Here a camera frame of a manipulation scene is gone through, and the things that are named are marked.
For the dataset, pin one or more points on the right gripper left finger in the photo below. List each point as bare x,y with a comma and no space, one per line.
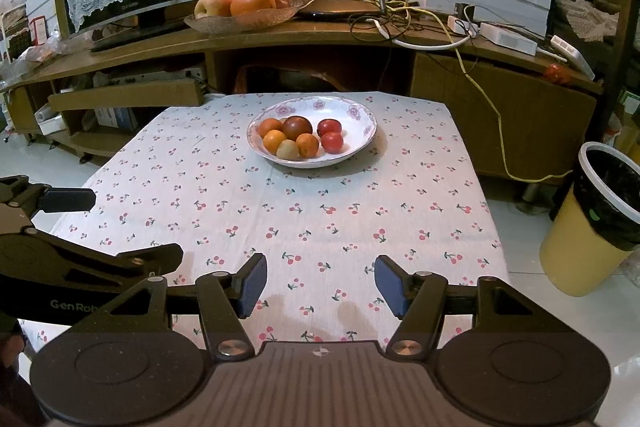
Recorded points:
225,299

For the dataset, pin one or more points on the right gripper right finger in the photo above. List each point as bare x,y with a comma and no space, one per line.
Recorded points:
418,301

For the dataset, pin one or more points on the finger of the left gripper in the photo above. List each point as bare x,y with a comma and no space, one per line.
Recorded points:
19,192
37,257

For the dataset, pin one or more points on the beige round fruit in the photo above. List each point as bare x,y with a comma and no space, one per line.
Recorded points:
288,150

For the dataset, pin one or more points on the large orange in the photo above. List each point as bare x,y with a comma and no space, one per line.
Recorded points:
272,140

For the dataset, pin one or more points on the small red tomato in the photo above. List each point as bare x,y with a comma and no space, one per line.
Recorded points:
332,142
329,126

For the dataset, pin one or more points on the small orange mandarin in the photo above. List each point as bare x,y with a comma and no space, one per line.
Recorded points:
268,125

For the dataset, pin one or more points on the cherry print tablecloth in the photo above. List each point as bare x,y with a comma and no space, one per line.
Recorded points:
190,177

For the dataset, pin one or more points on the yellow trash bin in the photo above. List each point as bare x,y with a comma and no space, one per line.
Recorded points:
575,258

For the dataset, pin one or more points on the white floral plate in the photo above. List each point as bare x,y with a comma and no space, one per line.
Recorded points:
312,131

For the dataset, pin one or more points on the dark red tomato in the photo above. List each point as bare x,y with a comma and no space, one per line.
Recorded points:
294,126

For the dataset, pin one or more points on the wooden tv cabinet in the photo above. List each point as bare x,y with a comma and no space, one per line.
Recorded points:
513,121

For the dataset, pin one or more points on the black trash bag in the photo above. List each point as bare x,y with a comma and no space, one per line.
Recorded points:
606,187

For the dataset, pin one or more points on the glass fruit tray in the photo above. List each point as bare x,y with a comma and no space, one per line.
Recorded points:
232,25

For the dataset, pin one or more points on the yellow apple on tray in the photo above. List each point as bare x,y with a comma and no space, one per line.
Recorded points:
207,8

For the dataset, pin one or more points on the white power strip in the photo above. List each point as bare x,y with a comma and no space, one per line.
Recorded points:
508,39

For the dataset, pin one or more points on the front orange on tray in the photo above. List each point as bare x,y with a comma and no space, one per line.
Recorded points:
241,7

